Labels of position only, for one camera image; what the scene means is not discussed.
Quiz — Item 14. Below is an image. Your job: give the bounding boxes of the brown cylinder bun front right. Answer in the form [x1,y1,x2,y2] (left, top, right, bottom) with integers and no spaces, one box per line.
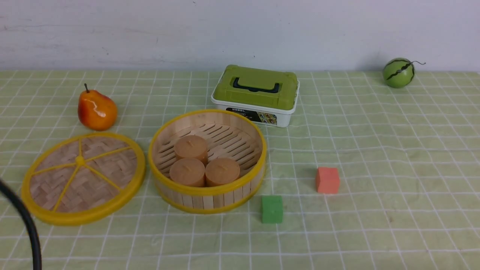
[205,157,240,187]

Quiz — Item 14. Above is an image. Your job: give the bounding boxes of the black cable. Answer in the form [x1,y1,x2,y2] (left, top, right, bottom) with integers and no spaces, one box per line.
[0,180,42,270]

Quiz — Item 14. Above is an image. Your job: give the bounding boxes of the green foam cube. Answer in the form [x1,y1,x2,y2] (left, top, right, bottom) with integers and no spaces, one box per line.
[262,195,284,224]

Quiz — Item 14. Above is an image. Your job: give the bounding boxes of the red foam cube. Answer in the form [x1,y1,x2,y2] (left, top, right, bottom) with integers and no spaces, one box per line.
[315,167,341,194]

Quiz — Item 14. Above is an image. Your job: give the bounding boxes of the brown cylinder bun back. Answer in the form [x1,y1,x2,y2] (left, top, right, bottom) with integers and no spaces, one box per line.
[174,135,209,165]

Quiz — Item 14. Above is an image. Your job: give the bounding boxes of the brown cylinder bun front left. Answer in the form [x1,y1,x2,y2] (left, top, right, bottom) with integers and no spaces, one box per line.
[169,158,206,187]

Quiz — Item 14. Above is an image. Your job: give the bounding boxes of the orange toy pear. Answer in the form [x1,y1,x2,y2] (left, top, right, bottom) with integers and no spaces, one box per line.
[77,83,118,131]

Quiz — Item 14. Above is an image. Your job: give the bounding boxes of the small toy watermelon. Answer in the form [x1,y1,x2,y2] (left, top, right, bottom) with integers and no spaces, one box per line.
[382,57,425,89]

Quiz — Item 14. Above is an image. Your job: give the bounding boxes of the bamboo steamer basket yellow rim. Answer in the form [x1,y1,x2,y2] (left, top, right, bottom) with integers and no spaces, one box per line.
[147,109,267,214]

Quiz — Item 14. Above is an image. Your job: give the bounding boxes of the brown cylinder bun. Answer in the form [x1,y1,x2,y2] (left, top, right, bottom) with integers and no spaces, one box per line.
[169,158,206,187]
[174,135,209,165]
[205,157,240,187]

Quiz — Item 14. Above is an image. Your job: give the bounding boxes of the woven bamboo steamer lid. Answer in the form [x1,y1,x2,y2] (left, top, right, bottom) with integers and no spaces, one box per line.
[21,133,146,226]

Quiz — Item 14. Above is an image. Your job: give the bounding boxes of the green white plastic lunch box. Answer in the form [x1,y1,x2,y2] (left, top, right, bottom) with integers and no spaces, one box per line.
[211,64,300,128]

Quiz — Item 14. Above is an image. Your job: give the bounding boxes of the green checkered tablecloth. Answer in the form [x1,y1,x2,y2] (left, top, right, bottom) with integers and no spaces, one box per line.
[0,70,480,270]

